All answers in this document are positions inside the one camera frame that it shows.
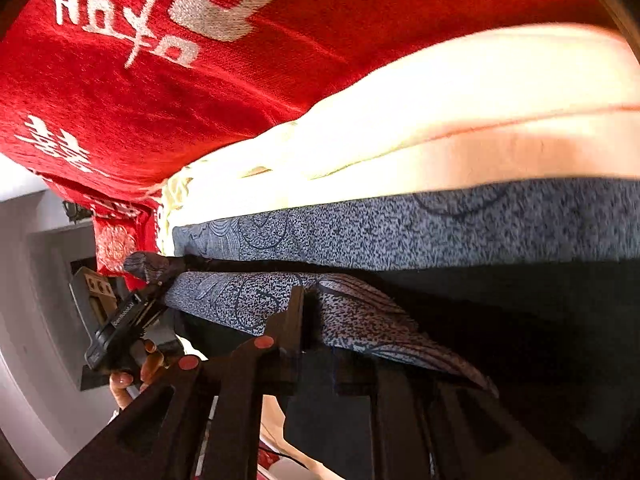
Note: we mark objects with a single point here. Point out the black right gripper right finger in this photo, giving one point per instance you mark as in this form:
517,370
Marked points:
370,418

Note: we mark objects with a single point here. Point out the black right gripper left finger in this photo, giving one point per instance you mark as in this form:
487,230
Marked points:
200,416

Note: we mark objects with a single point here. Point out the black pants with grey trim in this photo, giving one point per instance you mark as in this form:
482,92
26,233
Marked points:
528,286

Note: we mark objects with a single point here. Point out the red blanket with white lettering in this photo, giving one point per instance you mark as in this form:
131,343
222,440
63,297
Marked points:
108,99

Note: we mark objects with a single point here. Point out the peach cushion cover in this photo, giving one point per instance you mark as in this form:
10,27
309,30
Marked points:
519,103

